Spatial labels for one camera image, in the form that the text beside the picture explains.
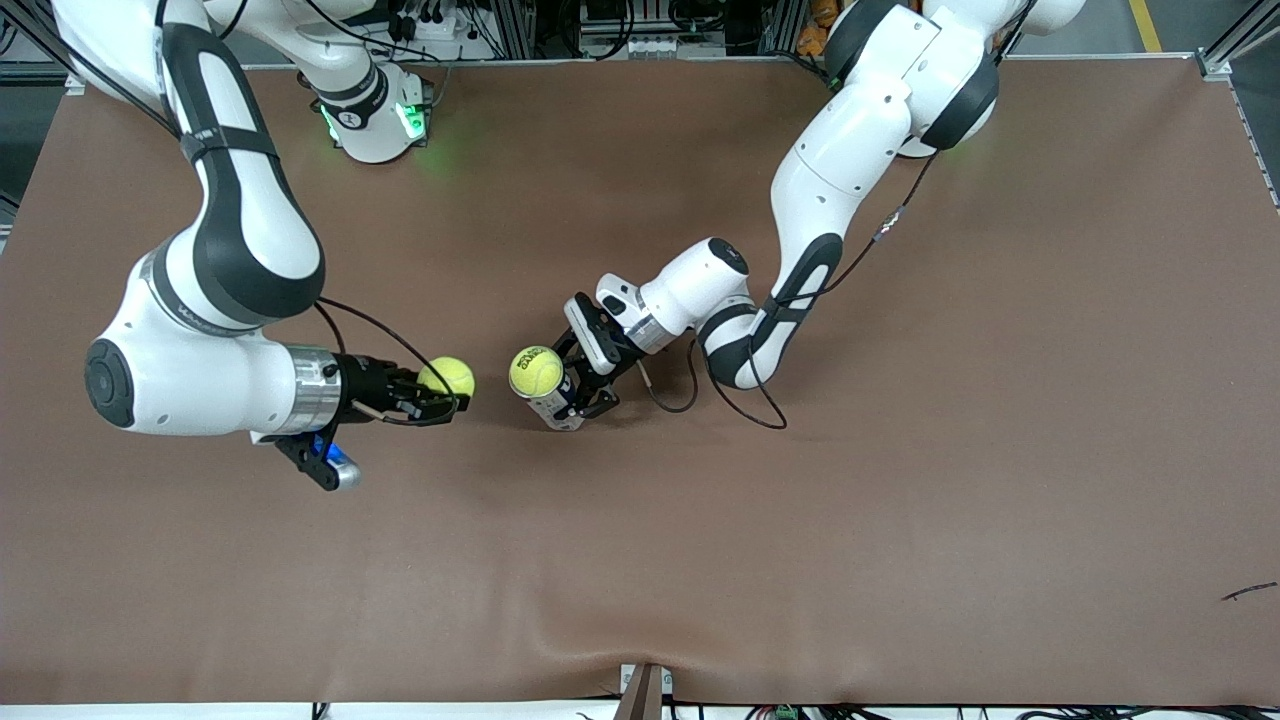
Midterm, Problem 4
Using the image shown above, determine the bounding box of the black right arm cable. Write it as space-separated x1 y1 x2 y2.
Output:
313 296 463 429

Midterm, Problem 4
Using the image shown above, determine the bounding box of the aluminium frame profile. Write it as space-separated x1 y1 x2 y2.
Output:
1198 0 1280 79
760 0 811 56
488 0 536 61

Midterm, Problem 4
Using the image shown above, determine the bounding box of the white power strip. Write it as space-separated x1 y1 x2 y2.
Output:
612 35 728 59

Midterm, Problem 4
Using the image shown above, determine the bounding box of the yellow floor tape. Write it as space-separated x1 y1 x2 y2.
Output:
1128 0 1167 53

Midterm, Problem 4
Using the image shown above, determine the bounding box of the pile of orange objects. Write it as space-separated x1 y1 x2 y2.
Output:
797 0 841 58

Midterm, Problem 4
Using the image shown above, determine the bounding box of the yellow tennis ball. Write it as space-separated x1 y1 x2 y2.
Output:
508 345 567 399
417 356 478 403

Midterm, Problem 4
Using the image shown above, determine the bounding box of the brown table mat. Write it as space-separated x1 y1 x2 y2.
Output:
0 55 1280 706

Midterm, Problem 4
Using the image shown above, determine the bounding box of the white blue tennis ball can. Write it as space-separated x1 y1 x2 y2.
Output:
520 385 586 433

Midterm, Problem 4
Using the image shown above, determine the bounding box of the power strip with black plugs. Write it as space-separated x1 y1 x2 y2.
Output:
385 0 471 46

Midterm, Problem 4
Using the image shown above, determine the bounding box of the metal camera mount pole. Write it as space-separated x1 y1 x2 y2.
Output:
613 663 664 720

